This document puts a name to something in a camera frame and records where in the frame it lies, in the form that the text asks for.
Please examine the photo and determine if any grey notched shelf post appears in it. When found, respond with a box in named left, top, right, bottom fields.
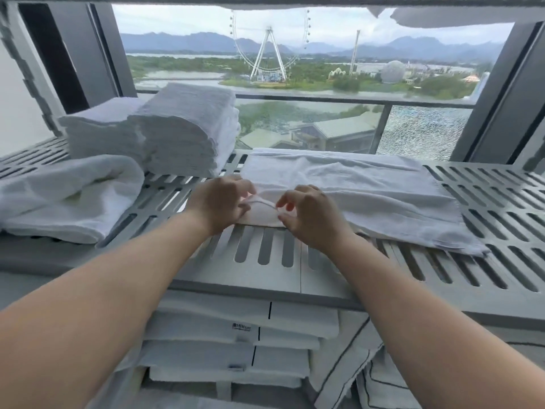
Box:
left=0, top=2, right=67, bottom=139

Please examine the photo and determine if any stack of black-piped white pillows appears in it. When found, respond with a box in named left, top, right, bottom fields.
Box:
left=308, top=310, right=412, bottom=409

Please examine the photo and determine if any white hand towel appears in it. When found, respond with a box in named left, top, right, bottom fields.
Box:
left=236, top=148, right=491, bottom=257
left=0, top=154, right=146, bottom=245

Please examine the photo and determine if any white ferris wheel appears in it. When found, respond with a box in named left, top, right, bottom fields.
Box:
left=229, top=9, right=311, bottom=83

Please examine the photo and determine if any glass balcony railing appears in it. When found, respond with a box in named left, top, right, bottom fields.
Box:
left=135, top=91, right=477, bottom=163

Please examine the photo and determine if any stack of folded white towels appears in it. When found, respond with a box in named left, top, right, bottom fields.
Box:
left=127, top=82, right=242, bottom=178
left=57, top=97, right=148, bottom=165

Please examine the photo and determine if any grey slotted shelf board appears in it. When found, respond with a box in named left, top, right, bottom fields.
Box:
left=0, top=136, right=545, bottom=318

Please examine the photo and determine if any person's left forearm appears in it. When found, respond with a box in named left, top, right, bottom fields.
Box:
left=0, top=210, right=213, bottom=409

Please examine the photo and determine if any white hanging sheet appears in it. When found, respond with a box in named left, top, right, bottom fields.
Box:
left=212, top=3, right=545, bottom=30

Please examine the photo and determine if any dark window frame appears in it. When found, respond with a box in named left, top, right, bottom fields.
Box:
left=18, top=2, right=138, bottom=116
left=450, top=20, right=545, bottom=166

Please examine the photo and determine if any person's right forearm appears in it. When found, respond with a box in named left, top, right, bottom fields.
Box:
left=325, top=233, right=545, bottom=409

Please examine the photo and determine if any person's left hand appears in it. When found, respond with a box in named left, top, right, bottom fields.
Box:
left=185, top=174, right=258, bottom=237

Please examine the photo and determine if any grey roofed building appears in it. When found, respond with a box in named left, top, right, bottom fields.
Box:
left=238, top=110, right=382, bottom=154

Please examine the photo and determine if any tall thin tower ride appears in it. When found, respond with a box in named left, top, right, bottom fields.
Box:
left=349, top=29, right=362, bottom=76

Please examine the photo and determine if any white dome building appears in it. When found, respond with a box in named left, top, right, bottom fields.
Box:
left=380, top=60, right=406, bottom=84

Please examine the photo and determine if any stack of plain white pillows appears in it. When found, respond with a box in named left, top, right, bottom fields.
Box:
left=115, top=289, right=341, bottom=409

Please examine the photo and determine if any person's right hand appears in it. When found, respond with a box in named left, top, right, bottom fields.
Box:
left=275, top=185, right=354, bottom=256

